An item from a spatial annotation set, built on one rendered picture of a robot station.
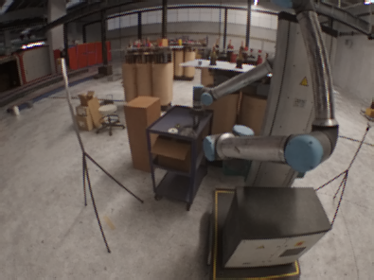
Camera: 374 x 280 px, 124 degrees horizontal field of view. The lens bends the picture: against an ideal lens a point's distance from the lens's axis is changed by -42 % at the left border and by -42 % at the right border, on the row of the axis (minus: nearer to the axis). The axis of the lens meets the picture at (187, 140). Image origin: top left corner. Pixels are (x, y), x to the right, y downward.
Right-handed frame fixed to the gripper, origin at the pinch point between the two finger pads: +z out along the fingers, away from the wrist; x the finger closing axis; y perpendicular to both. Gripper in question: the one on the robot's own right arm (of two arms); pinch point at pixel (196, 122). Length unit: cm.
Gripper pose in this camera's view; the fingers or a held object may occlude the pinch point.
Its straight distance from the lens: 152.9
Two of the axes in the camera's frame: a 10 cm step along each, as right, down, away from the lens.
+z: -0.3, 8.6, 5.2
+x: 9.4, 1.9, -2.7
